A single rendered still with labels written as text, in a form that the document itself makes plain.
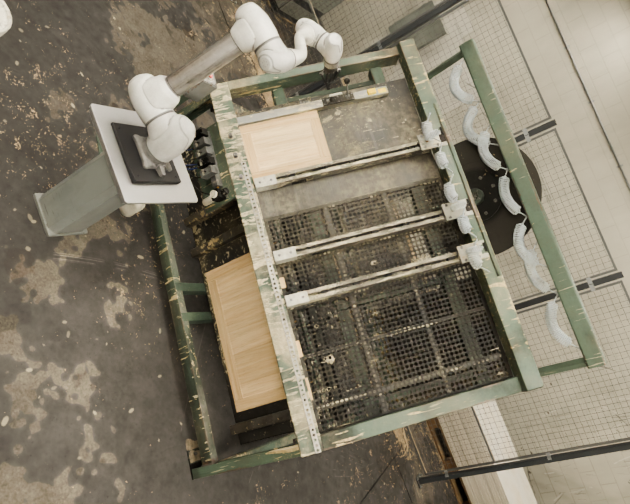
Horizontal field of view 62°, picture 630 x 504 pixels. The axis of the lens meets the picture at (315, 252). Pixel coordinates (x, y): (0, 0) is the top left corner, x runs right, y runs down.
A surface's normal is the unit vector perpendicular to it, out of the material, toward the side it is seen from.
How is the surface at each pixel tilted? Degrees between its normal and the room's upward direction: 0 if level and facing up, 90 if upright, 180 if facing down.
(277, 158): 54
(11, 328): 0
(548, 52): 90
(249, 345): 90
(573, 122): 90
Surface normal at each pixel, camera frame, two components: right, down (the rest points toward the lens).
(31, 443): 0.81, -0.36
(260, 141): 0.05, -0.27
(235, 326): -0.52, -0.08
